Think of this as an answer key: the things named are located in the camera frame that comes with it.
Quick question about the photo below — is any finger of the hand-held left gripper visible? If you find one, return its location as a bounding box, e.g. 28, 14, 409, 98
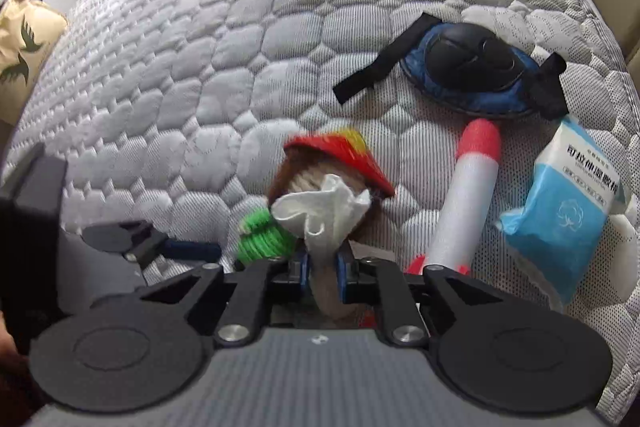
82, 219, 223, 273

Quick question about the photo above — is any grey quilted mattress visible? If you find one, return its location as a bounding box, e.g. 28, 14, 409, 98
0, 0, 640, 323

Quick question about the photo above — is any yarn doll with red hat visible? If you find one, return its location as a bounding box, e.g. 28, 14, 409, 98
235, 127, 396, 323

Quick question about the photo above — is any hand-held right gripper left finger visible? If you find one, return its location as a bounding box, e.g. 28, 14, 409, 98
137, 254, 308, 348

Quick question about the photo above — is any white tissue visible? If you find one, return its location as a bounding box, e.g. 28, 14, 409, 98
270, 173, 373, 288

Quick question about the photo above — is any beige bag with black print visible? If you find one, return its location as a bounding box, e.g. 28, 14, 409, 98
0, 0, 69, 125

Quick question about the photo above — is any red and white foam rocket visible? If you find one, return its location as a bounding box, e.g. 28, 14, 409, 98
406, 118, 502, 278

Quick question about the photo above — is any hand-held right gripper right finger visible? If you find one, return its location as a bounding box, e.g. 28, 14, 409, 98
336, 254, 501, 348

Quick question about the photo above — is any black and blue knee pad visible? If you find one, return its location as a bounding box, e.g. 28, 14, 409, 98
333, 12, 569, 122

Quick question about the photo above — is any blue and white cotton pack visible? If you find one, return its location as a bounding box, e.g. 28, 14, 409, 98
497, 116, 626, 305

